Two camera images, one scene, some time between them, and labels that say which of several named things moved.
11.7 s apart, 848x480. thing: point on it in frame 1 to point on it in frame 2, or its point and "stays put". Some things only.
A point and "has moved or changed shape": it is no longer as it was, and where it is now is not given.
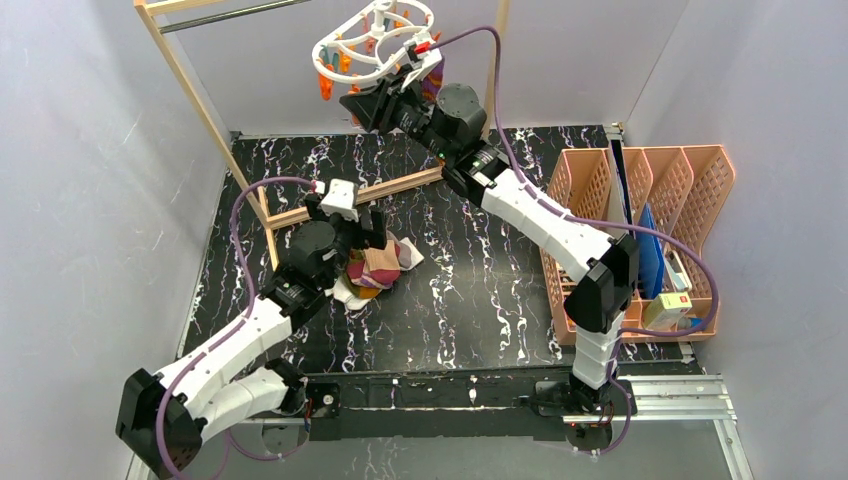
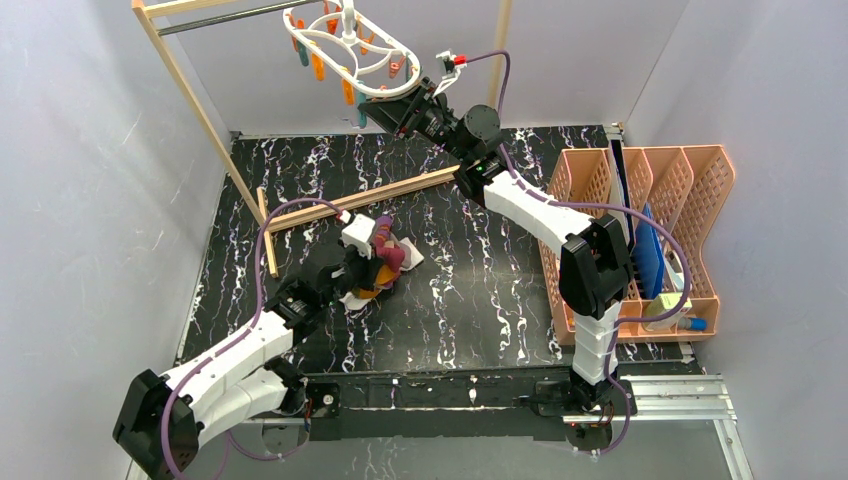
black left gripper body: (361, 232) to (357, 270)
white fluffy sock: (409, 257) stays put
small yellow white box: (664, 310) stays put
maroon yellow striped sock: (432, 83) has moved or changed shape
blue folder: (649, 264) stays put
